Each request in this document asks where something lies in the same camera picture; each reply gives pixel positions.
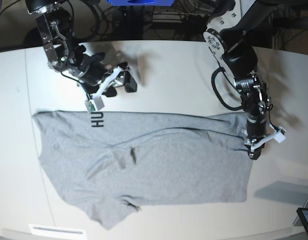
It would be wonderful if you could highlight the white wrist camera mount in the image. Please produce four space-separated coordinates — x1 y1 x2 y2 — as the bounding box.
244 122 287 152
84 65 130 114

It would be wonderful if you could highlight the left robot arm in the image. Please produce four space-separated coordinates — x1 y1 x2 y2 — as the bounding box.
203 0 280 160

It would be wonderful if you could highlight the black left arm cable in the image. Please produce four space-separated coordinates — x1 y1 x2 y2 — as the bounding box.
210 67 245 112

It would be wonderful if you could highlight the black power strip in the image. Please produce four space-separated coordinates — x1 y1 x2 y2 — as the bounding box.
152 12 209 24

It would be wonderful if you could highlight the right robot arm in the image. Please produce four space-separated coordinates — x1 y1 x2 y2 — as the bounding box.
25 0 138 100

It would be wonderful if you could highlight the grey T-shirt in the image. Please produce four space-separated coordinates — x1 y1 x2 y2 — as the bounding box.
33 111 253 230

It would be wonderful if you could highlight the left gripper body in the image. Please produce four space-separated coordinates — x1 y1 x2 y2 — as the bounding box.
244 113 267 150

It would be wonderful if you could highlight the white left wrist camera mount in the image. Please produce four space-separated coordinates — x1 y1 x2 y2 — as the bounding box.
244 122 287 152

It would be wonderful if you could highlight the blue plastic box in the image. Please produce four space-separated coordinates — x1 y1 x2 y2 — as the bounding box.
106 0 174 7

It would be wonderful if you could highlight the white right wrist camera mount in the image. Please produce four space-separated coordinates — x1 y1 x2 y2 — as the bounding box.
84 65 130 114

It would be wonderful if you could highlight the white label plate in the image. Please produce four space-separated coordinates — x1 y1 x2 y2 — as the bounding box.
28 224 86 235

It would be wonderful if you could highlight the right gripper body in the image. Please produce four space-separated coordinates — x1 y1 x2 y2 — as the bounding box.
76 52 126 95

